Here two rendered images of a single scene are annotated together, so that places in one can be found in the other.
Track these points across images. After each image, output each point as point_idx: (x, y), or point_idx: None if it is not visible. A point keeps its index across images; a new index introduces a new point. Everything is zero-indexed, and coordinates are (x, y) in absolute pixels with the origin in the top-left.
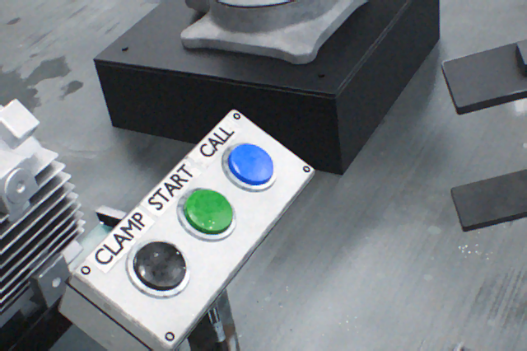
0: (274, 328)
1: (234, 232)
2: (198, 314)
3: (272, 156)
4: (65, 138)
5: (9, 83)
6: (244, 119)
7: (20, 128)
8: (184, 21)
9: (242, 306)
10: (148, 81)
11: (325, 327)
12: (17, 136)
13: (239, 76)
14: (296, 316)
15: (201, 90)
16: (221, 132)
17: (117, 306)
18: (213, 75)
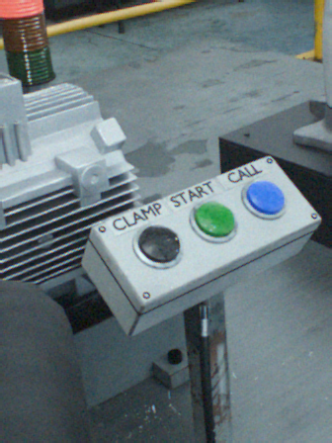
0: (287, 381)
1: (230, 241)
2: (175, 288)
3: (288, 198)
4: None
5: (156, 150)
6: (276, 164)
7: (110, 138)
8: (303, 124)
9: (267, 357)
10: None
11: (331, 394)
12: (106, 143)
13: (329, 172)
14: (309, 378)
15: (296, 178)
16: (251, 168)
17: (115, 261)
18: (308, 167)
